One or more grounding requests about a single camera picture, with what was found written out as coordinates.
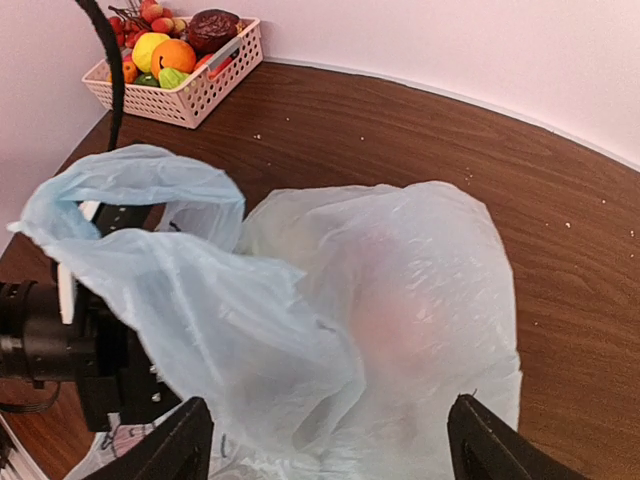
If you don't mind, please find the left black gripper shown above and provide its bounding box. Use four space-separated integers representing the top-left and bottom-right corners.
0 199 181 434

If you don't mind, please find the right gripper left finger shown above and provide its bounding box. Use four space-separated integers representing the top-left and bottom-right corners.
66 397 213 480

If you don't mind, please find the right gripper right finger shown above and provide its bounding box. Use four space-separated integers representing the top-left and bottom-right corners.
447 394 583 480

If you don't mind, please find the light blue printed plastic bag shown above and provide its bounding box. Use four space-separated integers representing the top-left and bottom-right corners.
12 145 522 479

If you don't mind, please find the red lychee bunch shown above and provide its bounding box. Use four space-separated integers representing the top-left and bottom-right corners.
108 1 187 49

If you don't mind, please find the orange fruit in basket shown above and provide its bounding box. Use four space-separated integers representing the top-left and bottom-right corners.
151 39 197 77

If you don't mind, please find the pink perforated plastic basket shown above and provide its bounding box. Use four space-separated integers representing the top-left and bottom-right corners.
81 16 264 131

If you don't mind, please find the dark green lime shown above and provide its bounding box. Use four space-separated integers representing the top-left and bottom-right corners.
134 73 160 88

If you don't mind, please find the green pear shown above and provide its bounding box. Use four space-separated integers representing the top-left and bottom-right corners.
158 67 190 90

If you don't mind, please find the red peach in basket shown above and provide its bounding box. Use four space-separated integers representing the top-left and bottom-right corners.
193 52 236 81

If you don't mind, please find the yellow lemon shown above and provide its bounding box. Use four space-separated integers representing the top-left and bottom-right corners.
132 32 171 73

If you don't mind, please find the dark red apple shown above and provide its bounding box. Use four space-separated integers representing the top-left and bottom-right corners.
187 9 241 55

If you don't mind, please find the left black cable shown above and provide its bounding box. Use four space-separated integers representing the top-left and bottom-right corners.
74 0 126 151

